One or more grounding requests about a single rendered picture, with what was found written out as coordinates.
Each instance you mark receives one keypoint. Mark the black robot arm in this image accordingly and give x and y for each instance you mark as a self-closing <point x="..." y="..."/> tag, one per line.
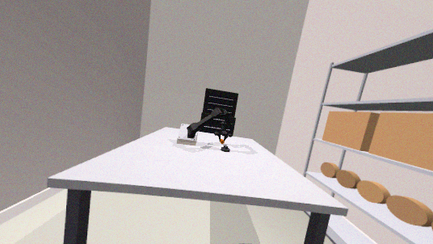
<point x="192" y="129"/>

